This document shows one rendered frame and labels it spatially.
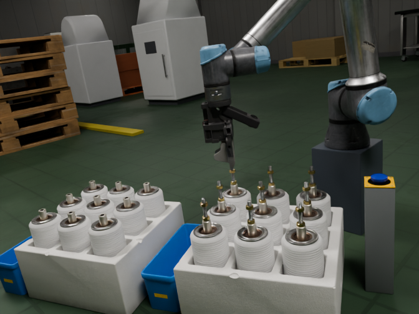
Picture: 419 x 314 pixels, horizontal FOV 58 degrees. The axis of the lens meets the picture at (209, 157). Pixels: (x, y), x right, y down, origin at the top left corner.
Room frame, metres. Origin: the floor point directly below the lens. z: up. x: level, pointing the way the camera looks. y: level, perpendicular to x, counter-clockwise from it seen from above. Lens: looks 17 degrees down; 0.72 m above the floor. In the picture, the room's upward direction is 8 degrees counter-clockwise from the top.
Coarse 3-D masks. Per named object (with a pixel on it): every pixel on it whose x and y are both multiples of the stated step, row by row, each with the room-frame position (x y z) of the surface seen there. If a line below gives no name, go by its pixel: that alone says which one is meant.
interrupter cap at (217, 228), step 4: (200, 224) 0.90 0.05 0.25; (212, 224) 0.89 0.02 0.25; (216, 224) 0.89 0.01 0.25; (196, 228) 0.88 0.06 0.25; (200, 228) 0.88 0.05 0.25; (212, 228) 0.88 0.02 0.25; (216, 228) 0.87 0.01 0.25; (220, 228) 0.87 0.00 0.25; (196, 232) 0.86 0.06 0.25; (200, 232) 0.86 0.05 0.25; (204, 232) 0.86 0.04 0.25; (212, 232) 0.85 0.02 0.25; (216, 232) 0.85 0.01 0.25; (220, 232) 0.85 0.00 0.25; (196, 236) 0.84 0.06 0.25; (200, 236) 0.84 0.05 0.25; (204, 236) 0.83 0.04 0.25; (208, 236) 0.83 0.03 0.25; (212, 236) 0.83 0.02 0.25
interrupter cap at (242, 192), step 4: (240, 188) 1.11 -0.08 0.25; (224, 192) 1.10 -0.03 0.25; (228, 192) 1.09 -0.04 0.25; (240, 192) 1.09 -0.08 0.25; (244, 192) 1.08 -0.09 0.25; (224, 196) 1.07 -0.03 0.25; (228, 196) 1.06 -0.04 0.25; (232, 196) 1.06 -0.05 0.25; (236, 196) 1.05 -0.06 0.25; (240, 196) 1.05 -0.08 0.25
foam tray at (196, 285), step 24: (336, 216) 0.98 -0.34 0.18; (336, 240) 0.85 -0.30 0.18; (192, 264) 0.87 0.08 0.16; (336, 264) 0.75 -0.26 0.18; (192, 288) 0.81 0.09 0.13; (216, 288) 0.78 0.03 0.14; (240, 288) 0.76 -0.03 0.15; (264, 288) 0.74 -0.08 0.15; (288, 288) 0.71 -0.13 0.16; (312, 288) 0.69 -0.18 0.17; (336, 288) 0.70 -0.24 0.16; (192, 312) 0.81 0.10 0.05; (216, 312) 0.79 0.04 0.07; (240, 312) 0.76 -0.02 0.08; (264, 312) 0.74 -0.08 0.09; (288, 312) 0.72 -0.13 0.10; (312, 312) 0.69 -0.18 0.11; (336, 312) 0.68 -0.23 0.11
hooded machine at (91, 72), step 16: (80, 16) 5.79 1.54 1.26; (96, 16) 5.91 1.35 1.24; (64, 32) 5.78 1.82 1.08; (80, 32) 5.61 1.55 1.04; (96, 32) 5.76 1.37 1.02; (64, 48) 5.79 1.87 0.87; (80, 48) 5.51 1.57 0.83; (96, 48) 5.67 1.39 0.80; (112, 48) 5.83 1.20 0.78; (80, 64) 5.49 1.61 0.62; (96, 64) 5.63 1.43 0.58; (112, 64) 5.80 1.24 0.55; (80, 80) 5.57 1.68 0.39; (96, 80) 5.60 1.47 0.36; (112, 80) 5.76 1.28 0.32; (80, 96) 5.66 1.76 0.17; (96, 96) 5.56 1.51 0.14; (112, 96) 5.73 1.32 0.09
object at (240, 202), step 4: (248, 192) 1.08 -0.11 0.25; (244, 196) 1.05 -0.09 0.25; (248, 196) 1.06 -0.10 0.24; (228, 200) 1.05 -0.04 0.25; (232, 200) 1.04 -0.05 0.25; (236, 200) 1.04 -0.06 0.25; (240, 200) 1.04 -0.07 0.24; (244, 200) 1.04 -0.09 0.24; (236, 204) 1.04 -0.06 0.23; (240, 204) 1.04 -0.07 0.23; (244, 204) 1.04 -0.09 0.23; (240, 208) 1.04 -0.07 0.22; (244, 208) 1.04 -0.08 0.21; (240, 212) 1.04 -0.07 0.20; (244, 212) 1.04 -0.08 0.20; (244, 216) 1.04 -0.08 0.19; (244, 220) 1.04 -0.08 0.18
